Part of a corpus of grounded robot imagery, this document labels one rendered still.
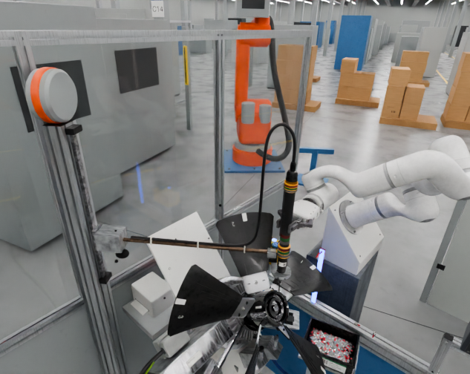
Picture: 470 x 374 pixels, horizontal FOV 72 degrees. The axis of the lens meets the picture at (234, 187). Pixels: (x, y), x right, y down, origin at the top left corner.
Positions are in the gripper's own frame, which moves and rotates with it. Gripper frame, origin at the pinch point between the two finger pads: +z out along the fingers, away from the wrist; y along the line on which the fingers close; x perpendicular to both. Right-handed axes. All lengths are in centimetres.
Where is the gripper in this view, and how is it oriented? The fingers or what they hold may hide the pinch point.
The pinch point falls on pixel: (286, 224)
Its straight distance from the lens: 108.7
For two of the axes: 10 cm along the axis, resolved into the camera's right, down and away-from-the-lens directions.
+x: 0.2, -8.9, -4.5
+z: -6.5, 3.3, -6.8
